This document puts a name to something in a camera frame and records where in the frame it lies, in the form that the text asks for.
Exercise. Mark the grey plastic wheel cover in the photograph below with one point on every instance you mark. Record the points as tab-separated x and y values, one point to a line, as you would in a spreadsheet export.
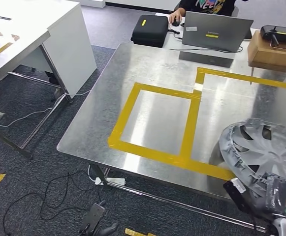
263	153

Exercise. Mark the person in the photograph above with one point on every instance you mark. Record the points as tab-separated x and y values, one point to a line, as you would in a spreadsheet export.
206	6

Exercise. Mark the yellow floor tape strip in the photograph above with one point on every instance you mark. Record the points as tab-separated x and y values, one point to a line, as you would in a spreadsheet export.
138	233

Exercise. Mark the grey laptop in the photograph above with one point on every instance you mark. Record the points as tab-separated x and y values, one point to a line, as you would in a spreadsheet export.
214	31

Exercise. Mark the black router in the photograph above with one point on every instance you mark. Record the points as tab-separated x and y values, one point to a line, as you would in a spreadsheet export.
279	34

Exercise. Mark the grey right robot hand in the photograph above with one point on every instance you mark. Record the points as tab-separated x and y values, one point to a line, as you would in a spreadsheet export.
280	198

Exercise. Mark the person's leg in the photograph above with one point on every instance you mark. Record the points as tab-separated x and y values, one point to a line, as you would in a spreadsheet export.
55	81

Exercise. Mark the white desk with side panel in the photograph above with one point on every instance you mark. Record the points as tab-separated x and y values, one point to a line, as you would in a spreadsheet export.
69	49

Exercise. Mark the steel table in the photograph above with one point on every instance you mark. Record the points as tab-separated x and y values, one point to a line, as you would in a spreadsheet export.
22	55

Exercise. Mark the cardboard box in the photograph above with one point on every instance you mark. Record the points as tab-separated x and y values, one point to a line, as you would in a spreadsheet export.
271	55

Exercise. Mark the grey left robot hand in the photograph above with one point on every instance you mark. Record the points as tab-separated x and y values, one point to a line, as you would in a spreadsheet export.
108	229

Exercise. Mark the person's hand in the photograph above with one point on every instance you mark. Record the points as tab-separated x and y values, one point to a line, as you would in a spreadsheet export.
175	15

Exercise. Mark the white power strip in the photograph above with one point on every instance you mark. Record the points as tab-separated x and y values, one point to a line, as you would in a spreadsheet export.
113	181

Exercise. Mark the black carrying case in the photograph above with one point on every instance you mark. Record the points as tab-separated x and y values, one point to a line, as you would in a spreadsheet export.
150	31

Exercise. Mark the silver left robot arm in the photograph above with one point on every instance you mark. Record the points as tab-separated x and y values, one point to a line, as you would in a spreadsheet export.
92	218

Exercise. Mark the black computer mouse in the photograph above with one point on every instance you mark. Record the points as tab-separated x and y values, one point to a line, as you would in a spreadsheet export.
175	23

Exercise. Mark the steel workbench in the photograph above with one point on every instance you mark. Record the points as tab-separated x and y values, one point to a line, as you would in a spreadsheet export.
157	65

